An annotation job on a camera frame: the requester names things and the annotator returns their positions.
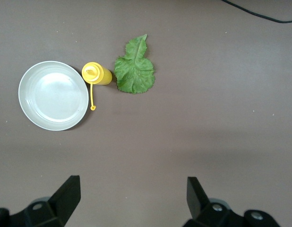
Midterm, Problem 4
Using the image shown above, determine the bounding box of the green lettuce leaf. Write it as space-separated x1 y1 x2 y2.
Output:
113 34 156 95

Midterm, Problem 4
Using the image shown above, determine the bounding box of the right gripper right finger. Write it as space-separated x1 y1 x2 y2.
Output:
183 176 282 227

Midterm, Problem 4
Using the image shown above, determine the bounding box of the beige round plate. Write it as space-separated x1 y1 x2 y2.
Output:
18 61 90 131

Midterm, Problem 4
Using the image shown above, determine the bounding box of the yellow squeeze bottle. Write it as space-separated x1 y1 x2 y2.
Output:
81 61 113 112

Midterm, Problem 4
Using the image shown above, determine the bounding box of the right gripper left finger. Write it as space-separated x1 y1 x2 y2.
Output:
0 175 81 227

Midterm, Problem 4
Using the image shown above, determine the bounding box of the long black looped cable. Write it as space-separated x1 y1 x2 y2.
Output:
221 0 292 24

